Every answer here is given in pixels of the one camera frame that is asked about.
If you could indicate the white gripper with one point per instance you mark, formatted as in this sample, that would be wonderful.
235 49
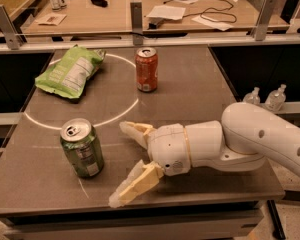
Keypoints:
169 149

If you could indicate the green soda can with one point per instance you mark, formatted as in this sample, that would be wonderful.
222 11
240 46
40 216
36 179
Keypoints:
82 147

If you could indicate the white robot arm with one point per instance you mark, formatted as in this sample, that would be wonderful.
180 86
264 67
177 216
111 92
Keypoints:
245 135

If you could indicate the orange soda can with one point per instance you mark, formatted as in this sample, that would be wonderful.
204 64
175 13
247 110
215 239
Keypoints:
146 60

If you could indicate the green chip bag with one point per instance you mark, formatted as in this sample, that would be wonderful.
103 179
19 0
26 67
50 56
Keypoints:
67 77

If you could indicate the clear plastic bottle left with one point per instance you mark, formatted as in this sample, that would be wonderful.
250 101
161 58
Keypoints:
252 97

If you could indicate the clear plastic bottle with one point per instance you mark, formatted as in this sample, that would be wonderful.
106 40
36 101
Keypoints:
252 97
276 99

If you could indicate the clear plastic bottle right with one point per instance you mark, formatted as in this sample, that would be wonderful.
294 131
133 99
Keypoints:
276 99

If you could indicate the white paper sheet centre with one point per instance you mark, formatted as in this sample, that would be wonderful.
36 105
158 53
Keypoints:
167 12

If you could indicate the white paper sheet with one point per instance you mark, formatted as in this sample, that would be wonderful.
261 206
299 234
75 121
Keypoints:
167 12
212 23

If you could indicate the white paper sheet right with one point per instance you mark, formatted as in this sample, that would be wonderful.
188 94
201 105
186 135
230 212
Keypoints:
212 23

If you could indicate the black mouse on desk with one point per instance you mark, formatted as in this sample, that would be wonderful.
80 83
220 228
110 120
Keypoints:
100 3

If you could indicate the small paper card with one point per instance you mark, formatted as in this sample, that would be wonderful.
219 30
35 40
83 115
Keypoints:
52 19

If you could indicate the wooden back desk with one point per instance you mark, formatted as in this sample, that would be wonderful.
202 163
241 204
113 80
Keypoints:
85 18

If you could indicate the middle metal bracket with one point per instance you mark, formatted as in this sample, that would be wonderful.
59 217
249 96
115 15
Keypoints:
136 22

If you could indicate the metal bracket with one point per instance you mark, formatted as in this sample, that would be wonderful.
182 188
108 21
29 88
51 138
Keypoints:
12 38
136 22
259 31

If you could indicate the right metal bracket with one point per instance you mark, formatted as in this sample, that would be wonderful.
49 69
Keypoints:
259 31

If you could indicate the left metal bracket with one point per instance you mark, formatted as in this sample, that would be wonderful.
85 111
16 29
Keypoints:
12 38

